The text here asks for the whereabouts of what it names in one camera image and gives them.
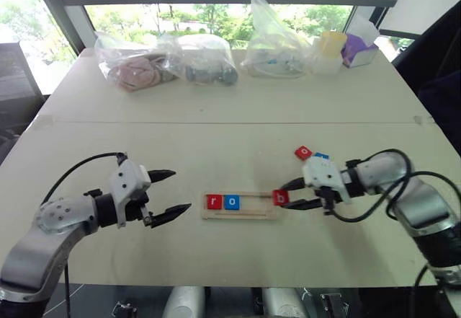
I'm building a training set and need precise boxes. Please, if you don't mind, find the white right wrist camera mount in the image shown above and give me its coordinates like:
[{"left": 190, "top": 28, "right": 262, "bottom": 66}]
[{"left": 301, "top": 156, "right": 352, "bottom": 206}]

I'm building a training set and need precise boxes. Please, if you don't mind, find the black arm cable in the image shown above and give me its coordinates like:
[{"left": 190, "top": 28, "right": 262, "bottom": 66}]
[
  {"left": 330, "top": 148, "right": 461, "bottom": 318},
  {"left": 40, "top": 151, "right": 129, "bottom": 318}
]

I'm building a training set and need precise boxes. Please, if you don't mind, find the black metal bracket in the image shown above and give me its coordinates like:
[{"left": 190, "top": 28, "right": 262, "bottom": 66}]
[
  {"left": 319, "top": 292, "right": 351, "bottom": 318},
  {"left": 111, "top": 301, "right": 138, "bottom": 318}
]

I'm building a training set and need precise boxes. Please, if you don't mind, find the yellow and white container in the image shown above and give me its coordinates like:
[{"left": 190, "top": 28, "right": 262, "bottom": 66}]
[{"left": 310, "top": 30, "right": 349, "bottom": 76}]

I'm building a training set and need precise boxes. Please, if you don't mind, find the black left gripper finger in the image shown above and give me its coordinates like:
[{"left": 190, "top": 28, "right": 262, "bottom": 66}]
[
  {"left": 148, "top": 168, "right": 177, "bottom": 186},
  {"left": 151, "top": 203, "right": 193, "bottom": 229}
]

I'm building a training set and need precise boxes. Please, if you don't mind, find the purple tissue box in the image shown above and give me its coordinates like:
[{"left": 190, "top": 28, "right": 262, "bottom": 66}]
[{"left": 339, "top": 16, "right": 381, "bottom": 70}]

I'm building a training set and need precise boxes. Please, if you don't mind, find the red letter o block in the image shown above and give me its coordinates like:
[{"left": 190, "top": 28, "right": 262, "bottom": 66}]
[{"left": 294, "top": 145, "right": 313, "bottom": 161}]

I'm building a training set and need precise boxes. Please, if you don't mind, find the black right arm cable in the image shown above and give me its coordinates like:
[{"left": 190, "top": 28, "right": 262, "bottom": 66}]
[{"left": 330, "top": 148, "right": 461, "bottom": 318}]

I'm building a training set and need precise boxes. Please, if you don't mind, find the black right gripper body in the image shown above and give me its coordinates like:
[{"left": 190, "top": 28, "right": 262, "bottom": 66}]
[{"left": 313, "top": 185, "right": 344, "bottom": 216}]

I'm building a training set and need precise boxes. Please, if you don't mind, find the silver rounded robot leg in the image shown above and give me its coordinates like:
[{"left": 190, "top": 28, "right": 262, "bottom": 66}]
[
  {"left": 166, "top": 286, "right": 207, "bottom": 318},
  {"left": 262, "top": 286, "right": 308, "bottom": 318}
]

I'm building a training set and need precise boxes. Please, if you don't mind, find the plastic bag with pink items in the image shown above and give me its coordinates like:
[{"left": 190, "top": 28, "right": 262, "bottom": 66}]
[{"left": 94, "top": 30, "right": 182, "bottom": 94}]

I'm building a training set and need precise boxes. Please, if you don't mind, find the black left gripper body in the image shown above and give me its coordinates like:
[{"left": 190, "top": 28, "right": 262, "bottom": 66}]
[{"left": 124, "top": 191, "right": 160, "bottom": 229}]

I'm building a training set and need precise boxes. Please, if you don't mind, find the tall clear plastic bag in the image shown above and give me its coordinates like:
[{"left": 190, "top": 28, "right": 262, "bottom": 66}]
[{"left": 240, "top": 0, "right": 315, "bottom": 79}]

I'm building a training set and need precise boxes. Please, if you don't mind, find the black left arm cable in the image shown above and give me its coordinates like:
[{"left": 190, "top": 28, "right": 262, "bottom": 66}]
[{"left": 40, "top": 151, "right": 129, "bottom": 318}]

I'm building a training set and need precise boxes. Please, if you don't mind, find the plastic bag with dark items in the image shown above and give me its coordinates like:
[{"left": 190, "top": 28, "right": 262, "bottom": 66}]
[{"left": 175, "top": 33, "right": 239, "bottom": 88}]

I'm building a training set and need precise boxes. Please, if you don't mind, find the red letter b block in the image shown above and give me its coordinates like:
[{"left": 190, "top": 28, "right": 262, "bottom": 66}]
[{"left": 272, "top": 188, "right": 291, "bottom": 207}]

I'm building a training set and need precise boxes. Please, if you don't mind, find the wooden letter tray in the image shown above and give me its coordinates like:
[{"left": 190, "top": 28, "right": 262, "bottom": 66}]
[{"left": 200, "top": 191, "right": 280, "bottom": 222}]

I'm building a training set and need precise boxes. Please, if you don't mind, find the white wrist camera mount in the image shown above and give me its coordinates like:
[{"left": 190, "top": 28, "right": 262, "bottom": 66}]
[
  {"left": 107, "top": 159, "right": 152, "bottom": 229},
  {"left": 301, "top": 156, "right": 352, "bottom": 206}
]

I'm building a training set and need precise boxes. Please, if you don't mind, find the blue letter o block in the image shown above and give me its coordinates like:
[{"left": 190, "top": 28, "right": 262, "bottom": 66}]
[{"left": 223, "top": 194, "right": 241, "bottom": 211}]

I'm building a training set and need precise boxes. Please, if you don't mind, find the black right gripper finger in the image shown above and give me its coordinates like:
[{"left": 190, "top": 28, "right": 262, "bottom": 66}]
[
  {"left": 282, "top": 198, "right": 322, "bottom": 212},
  {"left": 279, "top": 177, "right": 307, "bottom": 192}
]

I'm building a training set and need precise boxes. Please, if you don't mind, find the dark chair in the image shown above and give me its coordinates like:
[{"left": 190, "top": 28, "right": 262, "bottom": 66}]
[{"left": 391, "top": 6, "right": 461, "bottom": 161}]

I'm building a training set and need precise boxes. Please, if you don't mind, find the dark slatted cabinet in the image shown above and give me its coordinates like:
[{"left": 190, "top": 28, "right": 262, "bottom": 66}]
[{"left": 0, "top": 41, "right": 52, "bottom": 162}]

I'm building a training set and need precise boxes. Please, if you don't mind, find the red letter r block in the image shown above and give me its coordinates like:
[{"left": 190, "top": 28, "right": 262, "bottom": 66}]
[{"left": 206, "top": 194, "right": 224, "bottom": 211}]

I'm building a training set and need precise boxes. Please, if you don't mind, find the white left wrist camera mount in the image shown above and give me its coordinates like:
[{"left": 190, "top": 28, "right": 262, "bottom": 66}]
[{"left": 107, "top": 159, "right": 152, "bottom": 229}]

